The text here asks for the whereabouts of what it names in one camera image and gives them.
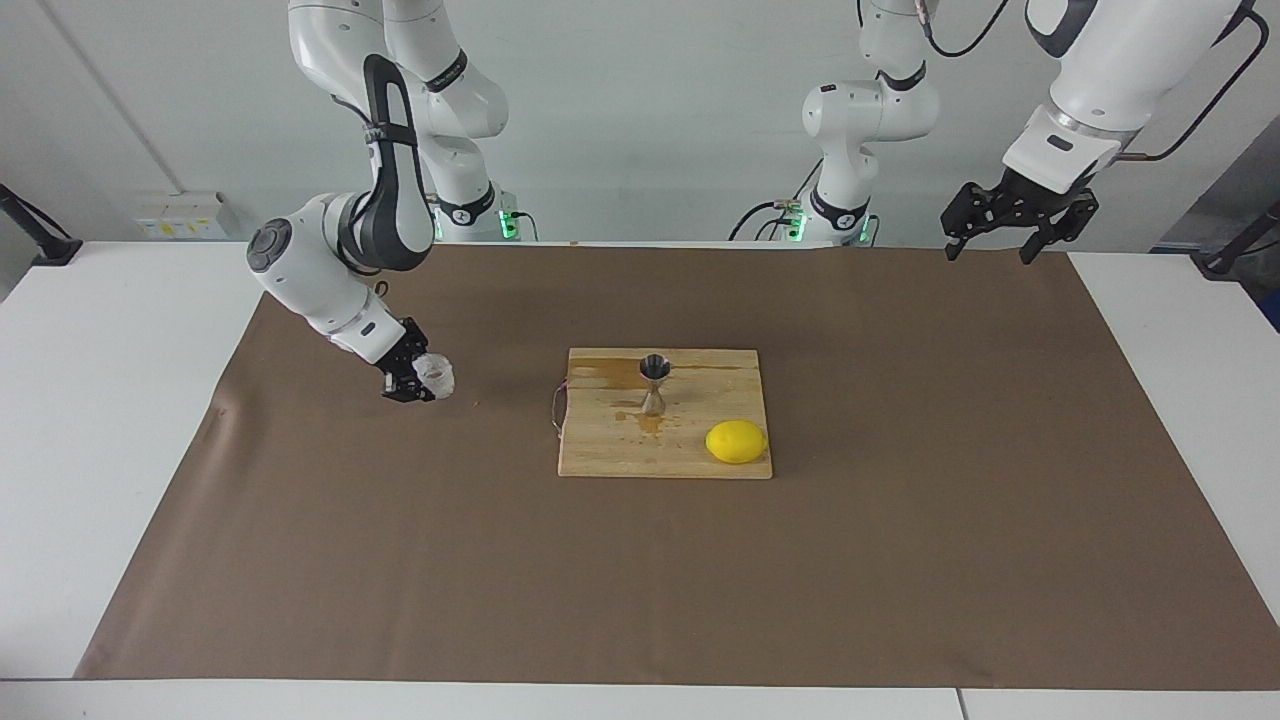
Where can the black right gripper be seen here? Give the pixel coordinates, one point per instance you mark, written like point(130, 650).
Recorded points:
point(405, 350)

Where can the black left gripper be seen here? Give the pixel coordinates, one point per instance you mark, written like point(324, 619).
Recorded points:
point(1025, 205)

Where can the clear textured glass cup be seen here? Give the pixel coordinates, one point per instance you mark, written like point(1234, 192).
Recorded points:
point(438, 375)

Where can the steel cocktail jigger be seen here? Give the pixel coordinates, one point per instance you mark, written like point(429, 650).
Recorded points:
point(655, 368)

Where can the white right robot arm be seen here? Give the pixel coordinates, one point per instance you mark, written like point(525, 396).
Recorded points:
point(310, 280)

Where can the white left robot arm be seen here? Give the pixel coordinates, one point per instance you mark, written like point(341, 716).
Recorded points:
point(1120, 70)

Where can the brown paper table mat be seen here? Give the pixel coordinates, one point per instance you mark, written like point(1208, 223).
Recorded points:
point(400, 560)

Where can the wooden cutting board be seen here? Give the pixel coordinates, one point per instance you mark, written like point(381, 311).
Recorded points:
point(600, 455)

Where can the yellow lemon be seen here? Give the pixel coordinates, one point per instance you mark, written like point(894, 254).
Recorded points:
point(737, 442)

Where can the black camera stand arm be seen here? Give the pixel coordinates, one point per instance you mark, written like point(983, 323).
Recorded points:
point(1225, 260)
point(50, 248)

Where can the white yellow wall socket box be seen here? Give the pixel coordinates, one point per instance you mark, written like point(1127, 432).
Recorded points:
point(180, 218)

